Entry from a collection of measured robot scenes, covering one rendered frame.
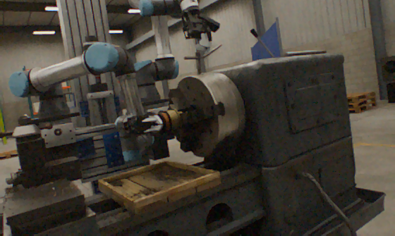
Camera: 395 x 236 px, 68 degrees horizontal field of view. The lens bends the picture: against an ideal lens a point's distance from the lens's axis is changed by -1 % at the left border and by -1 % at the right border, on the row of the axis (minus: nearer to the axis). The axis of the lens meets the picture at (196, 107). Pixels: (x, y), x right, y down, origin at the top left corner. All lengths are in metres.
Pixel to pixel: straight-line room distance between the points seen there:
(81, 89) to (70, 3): 0.48
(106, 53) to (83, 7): 0.70
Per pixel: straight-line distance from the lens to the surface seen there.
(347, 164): 1.50
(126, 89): 1.37
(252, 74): 1.07
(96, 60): 1.26
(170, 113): 1.04
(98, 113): 1.72
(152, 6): 1.38
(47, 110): 1.58
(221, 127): 1.01
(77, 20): 1.88
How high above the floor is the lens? 1.17
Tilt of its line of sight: 3 degrees down
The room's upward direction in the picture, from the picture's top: 9 degrees counter-clockwise
